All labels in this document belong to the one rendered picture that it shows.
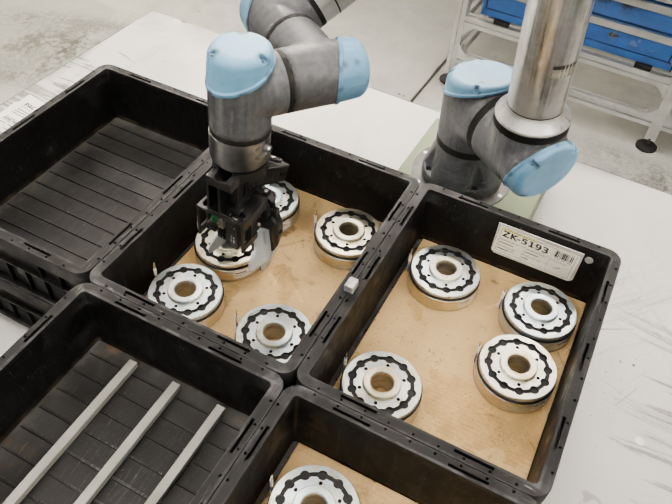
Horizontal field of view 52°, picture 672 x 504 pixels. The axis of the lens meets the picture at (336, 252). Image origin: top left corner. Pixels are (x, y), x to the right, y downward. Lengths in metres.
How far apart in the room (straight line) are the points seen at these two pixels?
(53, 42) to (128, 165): 2.10
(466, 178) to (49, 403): 0.77
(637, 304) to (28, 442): 0.97
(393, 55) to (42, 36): 1.52
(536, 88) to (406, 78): 2.00
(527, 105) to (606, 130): 1.93
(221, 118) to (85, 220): 0.41
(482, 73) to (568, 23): 0.25
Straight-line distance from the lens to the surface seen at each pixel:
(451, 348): 0.96
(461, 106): 1.18
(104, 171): 1.22
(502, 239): 1.04
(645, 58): 2.79
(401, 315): 0.99
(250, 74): 0.76
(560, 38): 0.99
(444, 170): 1.26
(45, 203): 1.19
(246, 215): 0.88
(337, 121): 1.52
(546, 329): 0.98
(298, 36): 0.85
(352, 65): 0.83
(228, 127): 0.80
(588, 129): 2.95
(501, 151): 1.10
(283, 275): 1.02
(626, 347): 1.23
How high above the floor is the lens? 1.60
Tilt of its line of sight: 47 degrees down
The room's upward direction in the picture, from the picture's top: 5 degrees clockwise
